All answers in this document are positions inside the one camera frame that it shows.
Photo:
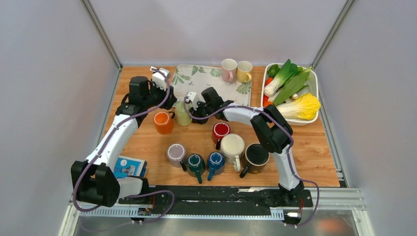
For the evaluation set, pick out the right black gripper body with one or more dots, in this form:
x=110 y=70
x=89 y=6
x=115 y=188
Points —
x=203 y=109

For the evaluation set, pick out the light green faceted mug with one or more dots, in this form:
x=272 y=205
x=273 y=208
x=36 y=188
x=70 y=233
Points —
x=182 y=118

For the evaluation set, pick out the orange mug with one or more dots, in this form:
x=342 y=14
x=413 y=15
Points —
x=164 y=122

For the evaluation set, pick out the pink mug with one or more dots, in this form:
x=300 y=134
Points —
x=228 y=69

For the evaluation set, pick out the pale yellow mug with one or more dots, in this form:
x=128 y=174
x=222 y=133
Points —
x=244 y=69

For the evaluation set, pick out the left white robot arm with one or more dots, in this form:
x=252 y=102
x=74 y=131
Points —
x=94 y=182

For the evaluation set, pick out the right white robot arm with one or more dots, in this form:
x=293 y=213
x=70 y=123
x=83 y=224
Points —
x=272 y=130

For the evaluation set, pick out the red mug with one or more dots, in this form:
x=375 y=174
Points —
x=219 y=131

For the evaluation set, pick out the cream cat pattern mug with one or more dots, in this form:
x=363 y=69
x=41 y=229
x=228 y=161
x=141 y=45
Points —
x=232 y=147

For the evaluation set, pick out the blue mug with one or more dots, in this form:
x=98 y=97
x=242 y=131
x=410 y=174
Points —
x=215 y=164

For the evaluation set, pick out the mauve mug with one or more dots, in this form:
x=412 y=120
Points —
x=176 y=155

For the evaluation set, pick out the teal mug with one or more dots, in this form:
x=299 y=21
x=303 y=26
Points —
x=196 y=167

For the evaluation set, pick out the black floral mug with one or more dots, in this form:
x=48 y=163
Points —
x=254 y=159

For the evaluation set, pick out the leaf pattern tray mat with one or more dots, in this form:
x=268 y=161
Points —
x=196 y=78

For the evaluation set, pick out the orange toy pumpkin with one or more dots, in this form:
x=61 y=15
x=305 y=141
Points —
x=266 y=101

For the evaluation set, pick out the red tomato toy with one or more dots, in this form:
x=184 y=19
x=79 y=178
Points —
x=268 y=80

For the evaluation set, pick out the green bell pepper toy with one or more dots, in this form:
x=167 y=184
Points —
x=273 y=70

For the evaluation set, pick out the blue booklet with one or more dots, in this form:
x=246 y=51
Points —
x=127 y=166

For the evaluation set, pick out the green bok choy toy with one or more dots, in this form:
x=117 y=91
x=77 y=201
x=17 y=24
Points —
x=288 y=81

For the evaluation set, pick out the white vegetable tub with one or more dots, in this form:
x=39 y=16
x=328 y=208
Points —
x=312 y=88

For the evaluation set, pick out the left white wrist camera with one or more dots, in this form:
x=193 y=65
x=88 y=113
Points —
x=159 y=77

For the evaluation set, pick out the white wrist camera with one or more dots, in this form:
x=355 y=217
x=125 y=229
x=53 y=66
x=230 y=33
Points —
x=192 y=98
x=159 y=77

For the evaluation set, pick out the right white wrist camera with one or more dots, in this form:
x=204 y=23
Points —
x=192 y=98

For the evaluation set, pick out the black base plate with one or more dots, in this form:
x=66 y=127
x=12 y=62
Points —
x=219 y=200

